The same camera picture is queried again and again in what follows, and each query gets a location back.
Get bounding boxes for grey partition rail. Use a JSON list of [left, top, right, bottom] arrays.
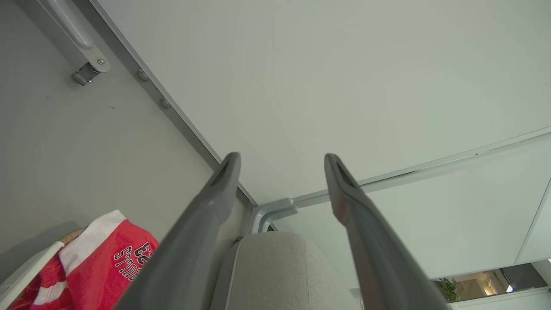
[[293, 128, 551, 208]]

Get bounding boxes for white laundry basket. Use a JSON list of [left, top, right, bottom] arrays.
[[0, 228, 87, 308]]

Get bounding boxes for grey partition post with foot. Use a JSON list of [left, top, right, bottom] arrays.
[[86, 0, 300, 235]]

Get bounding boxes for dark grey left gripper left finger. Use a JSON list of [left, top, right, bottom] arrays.
[[114, 152, 241, 310]]

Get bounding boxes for green potted plant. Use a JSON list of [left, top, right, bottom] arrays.
[[433, 278, 461, 303]]

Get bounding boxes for red jersey with white sleeves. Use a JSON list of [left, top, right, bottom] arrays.
[[59, 210, 160, 310]]

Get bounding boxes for grey leg with caster wheel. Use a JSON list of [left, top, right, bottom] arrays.
[[37, 0, 111, 87]]

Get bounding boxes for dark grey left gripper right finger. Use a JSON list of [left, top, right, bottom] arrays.
[[324, 154, 450, 310]]

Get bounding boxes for grey fabric chair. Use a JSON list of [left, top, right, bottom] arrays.
[[210, 231, 360, 310]]

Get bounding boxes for red shorts with white stripe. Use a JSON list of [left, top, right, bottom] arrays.
[[6, 254, 71, 310]]

